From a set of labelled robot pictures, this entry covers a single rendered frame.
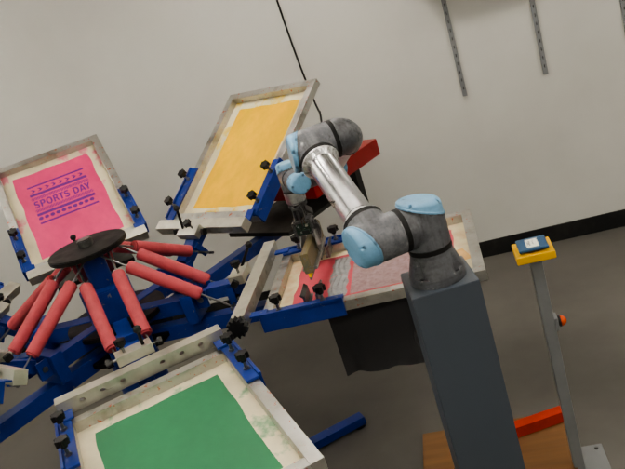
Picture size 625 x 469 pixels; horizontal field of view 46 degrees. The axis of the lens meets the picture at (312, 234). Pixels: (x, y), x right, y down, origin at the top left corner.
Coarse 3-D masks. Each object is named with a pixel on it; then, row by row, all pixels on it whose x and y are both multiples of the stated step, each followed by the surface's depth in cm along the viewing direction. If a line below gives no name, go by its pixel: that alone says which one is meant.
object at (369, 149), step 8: (368, 144) 392; (376, 144) 398; (360, 152) 386; (368, 152) 392; (376, 152) 398; (352, 160) 381; (360, 160) 386; (368, 160) 392; (352, 168) 381; (280, 192) 371; (312, 192) 358; (320, 192) 360; (280, 200) 374
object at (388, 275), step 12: (396, 264) 273; (408, 264) 270; (348, 276) 276; (360, 276) 273; (372, 276) 269; (384, 276) 266; (396, 276) 263; (300, 288) 279; (348, 288) 266; (360, 288) 263; (372, 288) 260; (300, 300) 269; (312, 300) 266
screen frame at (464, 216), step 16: (448, 224) 293; (464, 224) 280; (288, 256) 304; (480, 256) 250; (288, 272) 295; (480, 272) 240; (272, 288) 278; (384, 288) 249; (400, 288) 246; (272, 304) 264; (352, 304) 250; (368, 304) 249
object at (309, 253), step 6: (306, 240) 270; (312, 240) 271; (306, 246) 264; (312, 246) 268; (306, 252) 258; (312, 252) 266; (300, 258) 258; (306, 258) 258; (312, 258) 264; (306, 264) 258; (312, 264) 261; (306, 270) 259; (312, 270) 259
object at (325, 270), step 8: (344, 256) 296; (400, 256) 279; (408, 256) 277; (320, 264) 295; (328, 264) 293; (352, 264) 285; (384, 264) 276; (304, 272) 293; (320, 272) 288; (328, 272) 286; (352, 272) 279; (304, 280) 285; (312, 280) 283
